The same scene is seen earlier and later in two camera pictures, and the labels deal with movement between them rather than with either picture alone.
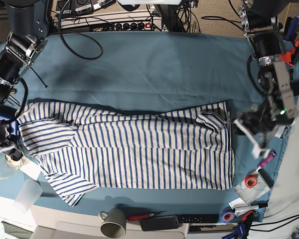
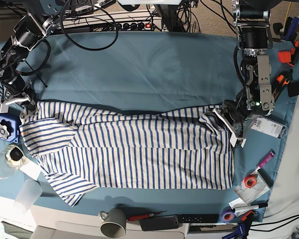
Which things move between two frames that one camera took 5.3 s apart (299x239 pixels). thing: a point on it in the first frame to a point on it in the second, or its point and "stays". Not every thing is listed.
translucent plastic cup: x=29 y=193 stays
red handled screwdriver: x=142 y=216 stays
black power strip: x=128 y=26 stays
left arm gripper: x=3 y=140 to x=16 y=92
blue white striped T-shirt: x=186 y=147 stays
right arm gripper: x=257 y=122 to x=238 y=115
